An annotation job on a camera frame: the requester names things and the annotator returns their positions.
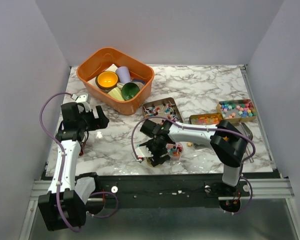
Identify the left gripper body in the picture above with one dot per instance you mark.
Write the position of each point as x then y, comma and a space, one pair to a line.
89, 119

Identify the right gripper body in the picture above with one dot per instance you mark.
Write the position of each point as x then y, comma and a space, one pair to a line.
157, 149

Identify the clear glass jar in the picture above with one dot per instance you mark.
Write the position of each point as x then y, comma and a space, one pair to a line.
174, 151

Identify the gold jar lid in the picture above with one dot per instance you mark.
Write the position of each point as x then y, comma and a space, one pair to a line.
150, 162

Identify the tin of lollipops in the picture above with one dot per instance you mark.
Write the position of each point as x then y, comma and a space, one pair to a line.
165, 107

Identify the gold tin of translucent candies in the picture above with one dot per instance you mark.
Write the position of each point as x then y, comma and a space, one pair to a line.
205, 119

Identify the gold tin of pastel candies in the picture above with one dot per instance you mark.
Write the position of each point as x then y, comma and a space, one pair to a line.
237, 111

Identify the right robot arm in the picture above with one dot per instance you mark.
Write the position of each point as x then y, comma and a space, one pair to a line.
227, 142

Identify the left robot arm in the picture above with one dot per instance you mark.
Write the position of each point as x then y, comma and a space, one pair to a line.
64, 204

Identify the pale yellow cup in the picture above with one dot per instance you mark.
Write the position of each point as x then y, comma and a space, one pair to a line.
116, 93

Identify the orange-lined dark bowl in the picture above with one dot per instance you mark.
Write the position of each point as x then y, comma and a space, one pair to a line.
107, 80

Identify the green bowl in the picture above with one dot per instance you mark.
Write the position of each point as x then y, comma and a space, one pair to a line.
130, 90

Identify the lavender cup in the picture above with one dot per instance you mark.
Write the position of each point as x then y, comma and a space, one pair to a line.
123, 74

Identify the floral patterned cup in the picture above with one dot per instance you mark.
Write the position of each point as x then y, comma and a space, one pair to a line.
139, 83

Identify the orange plastic bin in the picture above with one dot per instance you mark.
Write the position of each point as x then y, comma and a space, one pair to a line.
102, 60

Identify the white teacup red handle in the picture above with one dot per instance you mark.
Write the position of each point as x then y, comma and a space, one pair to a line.
82, 146

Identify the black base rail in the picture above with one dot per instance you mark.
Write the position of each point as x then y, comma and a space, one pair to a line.
164, 191

